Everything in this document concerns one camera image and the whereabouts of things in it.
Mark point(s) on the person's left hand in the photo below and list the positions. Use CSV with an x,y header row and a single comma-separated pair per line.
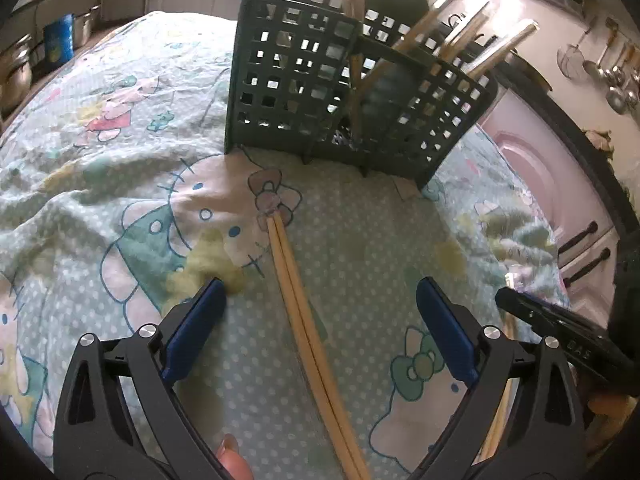
x,y
235,460

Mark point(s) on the steel kettle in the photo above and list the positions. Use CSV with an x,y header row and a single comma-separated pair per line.
x,y
456,20

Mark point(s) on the large steel pot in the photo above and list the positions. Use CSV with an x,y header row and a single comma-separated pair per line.
x,y
15,72

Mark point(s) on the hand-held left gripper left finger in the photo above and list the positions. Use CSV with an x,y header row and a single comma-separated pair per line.
x,y
195,325

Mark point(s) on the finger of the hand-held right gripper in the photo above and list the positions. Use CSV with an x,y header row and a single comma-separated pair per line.
x,y
550,317

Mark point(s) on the pink cabinet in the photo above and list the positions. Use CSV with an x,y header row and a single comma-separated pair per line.
x,y
540,175

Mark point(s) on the dark green plastic utensil basket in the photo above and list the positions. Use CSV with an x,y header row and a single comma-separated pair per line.
x,y
280,141

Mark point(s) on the ginger root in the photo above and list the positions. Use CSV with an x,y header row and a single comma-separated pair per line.
x,y
600,141

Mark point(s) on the small steel pot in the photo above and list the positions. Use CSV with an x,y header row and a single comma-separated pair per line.
x,y
87,25

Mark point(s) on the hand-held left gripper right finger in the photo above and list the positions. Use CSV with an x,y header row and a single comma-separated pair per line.
x,y
447,330

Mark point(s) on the person's right hand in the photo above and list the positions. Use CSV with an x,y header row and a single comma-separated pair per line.
x,y
610,410

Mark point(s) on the cartoon printed blanket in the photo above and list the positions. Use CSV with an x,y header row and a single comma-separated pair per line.
x,y
350,240

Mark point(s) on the blue plastic container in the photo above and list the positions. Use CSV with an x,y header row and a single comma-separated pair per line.
x,y
59,37

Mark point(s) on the steel ladle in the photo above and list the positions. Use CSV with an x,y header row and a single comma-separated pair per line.
x,y
612,72
590,69
616,100

